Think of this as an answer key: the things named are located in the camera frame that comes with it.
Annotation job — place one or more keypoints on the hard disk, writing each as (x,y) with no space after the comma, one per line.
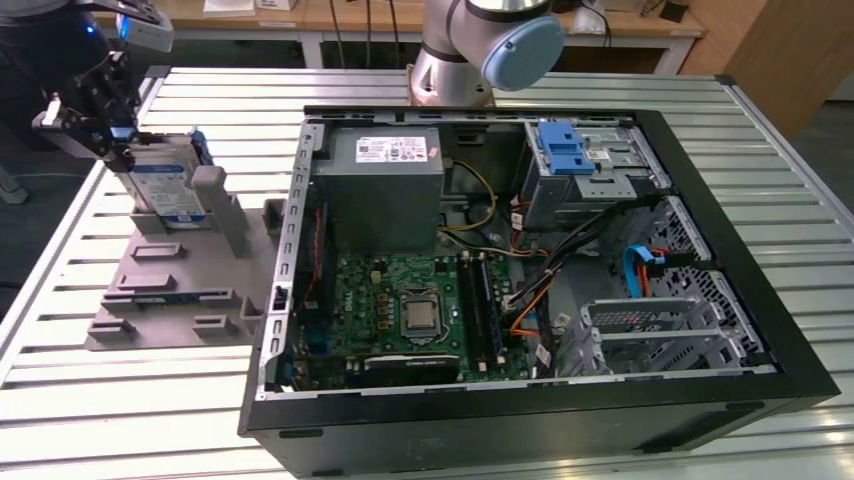
(167,185)

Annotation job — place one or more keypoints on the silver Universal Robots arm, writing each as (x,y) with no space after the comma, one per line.
(454,30)

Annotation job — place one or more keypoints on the silver disk bay cage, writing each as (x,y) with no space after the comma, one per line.
(641,334)

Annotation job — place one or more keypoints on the black office chair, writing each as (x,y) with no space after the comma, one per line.
(20,75)

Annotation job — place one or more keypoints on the grey metal leg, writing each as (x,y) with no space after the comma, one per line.
(14,187)

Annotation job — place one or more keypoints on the white paper box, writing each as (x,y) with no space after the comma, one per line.
(227,6)

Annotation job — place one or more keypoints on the small white box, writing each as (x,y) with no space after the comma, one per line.
(277,4)

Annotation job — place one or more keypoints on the grey parts rack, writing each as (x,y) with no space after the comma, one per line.
(181,280)

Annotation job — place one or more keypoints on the RAM stick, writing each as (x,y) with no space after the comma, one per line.
(167,299)

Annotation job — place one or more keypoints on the grey power supply unit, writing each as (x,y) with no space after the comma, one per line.
(374,210)

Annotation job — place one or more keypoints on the green motherboard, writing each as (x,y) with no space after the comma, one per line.
(374,280)

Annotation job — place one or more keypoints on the silver CPU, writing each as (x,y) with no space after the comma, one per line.
(421,315)

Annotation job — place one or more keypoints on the black graphics card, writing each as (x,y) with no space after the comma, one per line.
(410,365)

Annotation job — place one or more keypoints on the blue plastic drive latch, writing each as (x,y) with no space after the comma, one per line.
(561,145)

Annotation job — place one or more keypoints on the silver optical drive cage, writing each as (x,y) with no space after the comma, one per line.
(601,192)

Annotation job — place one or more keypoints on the black open PC case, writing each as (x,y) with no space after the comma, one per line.
(467,430)

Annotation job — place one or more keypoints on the small black box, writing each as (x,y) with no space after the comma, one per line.
(674,11)

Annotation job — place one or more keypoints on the brown wooden cabinet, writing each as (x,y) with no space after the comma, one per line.
(788,50)

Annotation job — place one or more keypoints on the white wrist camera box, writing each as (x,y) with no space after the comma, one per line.
(147,32)

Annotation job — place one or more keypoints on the wooden desk white frame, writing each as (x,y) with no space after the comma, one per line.
(267,20)

